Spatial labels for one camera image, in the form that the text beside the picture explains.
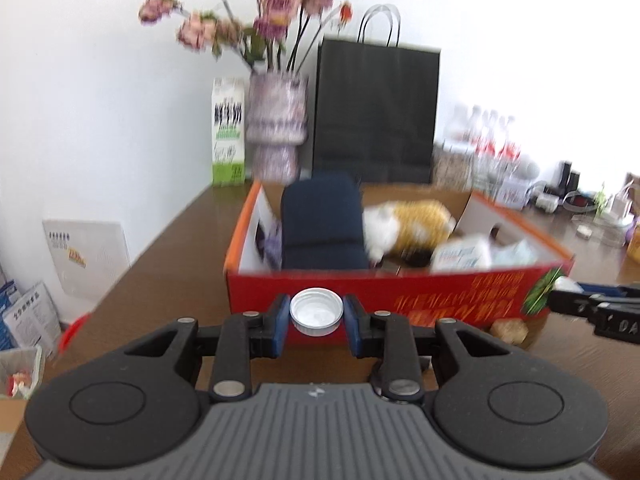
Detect clear jar of seeds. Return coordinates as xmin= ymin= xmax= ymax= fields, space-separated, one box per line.
xmin=433 ymin=140 xmax=475 ymax=191

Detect water bottle right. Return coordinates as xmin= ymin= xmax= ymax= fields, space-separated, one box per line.
xmin=501 ymin=116 xmax=520 ymax=171

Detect purple fabric pouch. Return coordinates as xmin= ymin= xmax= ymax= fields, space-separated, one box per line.
xmin=262 ymin=221 xmax=282 ymax=270

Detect dried pink roses bouquet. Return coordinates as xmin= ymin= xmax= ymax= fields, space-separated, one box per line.
xmin=138 ymin=0 xmax=355 ymax=74

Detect crumpled white tissue on lid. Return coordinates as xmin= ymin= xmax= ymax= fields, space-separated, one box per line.
xmin=552 ymin=276 xmax=584 ymax=294

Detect large white bottle cap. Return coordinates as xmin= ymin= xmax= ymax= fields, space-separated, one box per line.
xmin=290 ymin=287 xmax=344 ymax=337

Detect dark navy soft case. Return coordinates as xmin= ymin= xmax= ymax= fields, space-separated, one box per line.
xmin=280 ymin=174 xmax=369 ymax=271

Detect water bottle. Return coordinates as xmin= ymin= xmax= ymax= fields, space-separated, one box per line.
xmin=465 ymin=106 xmax=486 ymax=155
xmin=501 ymin=116 xmax=520 ymax=171
xmin=485 ymin=110 xmax=502 ymax=165

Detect red orange cardboard box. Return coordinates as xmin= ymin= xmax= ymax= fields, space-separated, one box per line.
xmin=224 ymin=182 xmax=574 ymax=328

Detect cardboard trash box with liner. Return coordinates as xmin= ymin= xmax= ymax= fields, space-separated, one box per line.
xmin=0 ymin=346 xmax=46 ymax=434

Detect red plastic bucket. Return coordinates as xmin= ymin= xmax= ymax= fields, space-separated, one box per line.
xmin=58 ymin=313 xmax=91 ymax=353

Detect black paper shopping bag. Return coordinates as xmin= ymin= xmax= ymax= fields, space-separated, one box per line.
xmin=311 ymin=4 xmax=440 ymax=184

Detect black charger block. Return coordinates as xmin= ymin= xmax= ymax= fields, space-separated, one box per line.
xmin=558 ymin=162 xmax=580 ymax=197

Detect purple textured vase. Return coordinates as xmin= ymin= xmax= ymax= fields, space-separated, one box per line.
xmin=245 ymin=72 xmax=308 ymax=184

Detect white round speaker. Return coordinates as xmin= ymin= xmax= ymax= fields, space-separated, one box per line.
xmin=514 ymin=159 xmax=540 ymax=181

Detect blue white paper packages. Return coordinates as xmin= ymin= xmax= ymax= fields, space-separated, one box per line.
xmin=2 ymin=283 xmax=62 ymax=359

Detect white green milk carton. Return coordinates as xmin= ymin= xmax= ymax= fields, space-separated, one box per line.
xmin=212 ymin=78 xmax=245 ymax=186

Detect water bottle left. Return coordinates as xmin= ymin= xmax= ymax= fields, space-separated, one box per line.
xmin=465 ymin=106 xmax=486 ymax=155

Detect water bottle middle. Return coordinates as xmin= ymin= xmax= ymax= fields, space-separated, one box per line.
xmin=485 ymin=110 xmax=502 ymax=165

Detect yellow white plush alpaca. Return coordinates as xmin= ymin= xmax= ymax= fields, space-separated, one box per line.
xmin=362 ymin=200 xmax=457 ymax=263

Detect white wall panel with sticker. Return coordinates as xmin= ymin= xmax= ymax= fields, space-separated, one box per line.
xmin=42 ymin=219 xmax=130 ymax=302

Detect white power adapter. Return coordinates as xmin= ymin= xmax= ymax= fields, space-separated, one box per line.
xmin=535 ymin=193 xmax=560 ymax=214

